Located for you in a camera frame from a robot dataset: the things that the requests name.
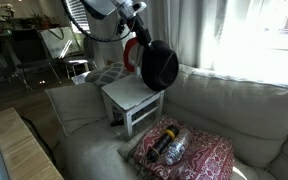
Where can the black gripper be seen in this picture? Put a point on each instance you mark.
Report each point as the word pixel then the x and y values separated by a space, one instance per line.
pixel 142 34

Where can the black hat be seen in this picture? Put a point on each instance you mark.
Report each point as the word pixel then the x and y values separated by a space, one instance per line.
pixel 159 66

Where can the red hat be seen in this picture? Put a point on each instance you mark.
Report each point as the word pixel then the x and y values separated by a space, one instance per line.
pixel 128 46

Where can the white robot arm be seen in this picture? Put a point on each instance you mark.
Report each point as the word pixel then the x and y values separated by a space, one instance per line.
pixel 128 12

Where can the small white wooden chair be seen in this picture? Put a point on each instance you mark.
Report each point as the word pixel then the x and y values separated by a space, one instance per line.
pixel 130 95

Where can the black office chair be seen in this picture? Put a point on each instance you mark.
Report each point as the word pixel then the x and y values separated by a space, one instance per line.
pixel 30 50

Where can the small round stool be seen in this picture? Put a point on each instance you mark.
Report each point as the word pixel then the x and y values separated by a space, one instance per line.
pixel 72 62

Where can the white shopping bag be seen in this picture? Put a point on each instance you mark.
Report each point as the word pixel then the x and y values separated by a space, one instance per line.
pixel 60 41

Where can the beige throw pillow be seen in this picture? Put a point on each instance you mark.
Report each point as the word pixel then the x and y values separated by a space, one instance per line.
pixel 77 105

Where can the black and yellow flashlight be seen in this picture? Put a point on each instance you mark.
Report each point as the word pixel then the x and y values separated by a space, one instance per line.
pixel 168 135

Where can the white curtain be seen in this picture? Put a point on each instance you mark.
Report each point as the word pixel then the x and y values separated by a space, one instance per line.
pixel 247 38

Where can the clear plastic water bottle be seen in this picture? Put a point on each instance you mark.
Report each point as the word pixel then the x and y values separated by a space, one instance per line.
pixel 178 147

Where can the red patterned cushion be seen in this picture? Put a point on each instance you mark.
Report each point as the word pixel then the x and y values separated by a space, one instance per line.
pixel 207 157

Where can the beige sofa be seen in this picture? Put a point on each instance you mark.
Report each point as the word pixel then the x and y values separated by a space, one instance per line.
pixel 253 115

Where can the light wooden table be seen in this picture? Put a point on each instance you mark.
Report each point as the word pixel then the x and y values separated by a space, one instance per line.
pixel 23 156

